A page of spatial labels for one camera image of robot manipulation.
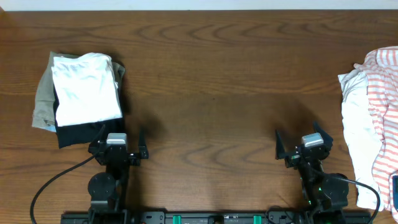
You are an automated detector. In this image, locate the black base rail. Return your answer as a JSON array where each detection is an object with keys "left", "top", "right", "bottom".
[{"left": 60, "top": 210, "right": 371, "bottom": 224}]

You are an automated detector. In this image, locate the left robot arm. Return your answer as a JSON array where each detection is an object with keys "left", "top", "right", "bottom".
[{"left": 88, "top": 127, "right": 149, "bottom": 224}]

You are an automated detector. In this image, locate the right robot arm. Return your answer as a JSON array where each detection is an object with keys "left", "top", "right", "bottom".
[{"left": 275, "top": 123, "right": 349, "bottom": 224}]

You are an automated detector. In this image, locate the folded black garment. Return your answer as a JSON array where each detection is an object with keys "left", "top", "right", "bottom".
[{"left": 52, "top": 86, "right": 126, "bottom": 149}]

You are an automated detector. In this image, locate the folded olive garment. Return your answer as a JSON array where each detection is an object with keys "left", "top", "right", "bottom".
[{"left": 31, "top": 51, "right": 126, "bottom": 131}]

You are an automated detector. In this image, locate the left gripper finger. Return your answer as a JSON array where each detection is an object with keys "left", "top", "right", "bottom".
[
  {"left": 138, "top": 128, "right": 147, "bottom": 153},
  {"left": 91, "top": 125, "right": 106, "bottom": 145}
]

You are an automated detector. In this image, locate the light blue folded garment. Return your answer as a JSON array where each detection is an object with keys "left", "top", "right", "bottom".
[{"left": 43, "top": 125, "right": 57, "bottom": 133}]

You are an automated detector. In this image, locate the white t-shirt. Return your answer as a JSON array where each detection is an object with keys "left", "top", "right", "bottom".
[{"left": 338, "top": 67, "right": 385, "bottom": 212}]

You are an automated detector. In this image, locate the folded white shirt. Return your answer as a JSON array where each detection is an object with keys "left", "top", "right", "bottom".
[{"left": 52, "top": 53, "right": 122, "bottom": 126}]

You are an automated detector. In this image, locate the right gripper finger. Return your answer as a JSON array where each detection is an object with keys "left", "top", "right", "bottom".
[
  {"left": 313, "top": 121, "right": 333, "bottom": 148},
  {"left": 275, "top": 130, "right": 285, "bottom": 160}
]

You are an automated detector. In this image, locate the red white striped shirt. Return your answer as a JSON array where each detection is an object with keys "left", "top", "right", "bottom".
[{"left": 354, "top": 46, "right": 397, "bottom": 220}]

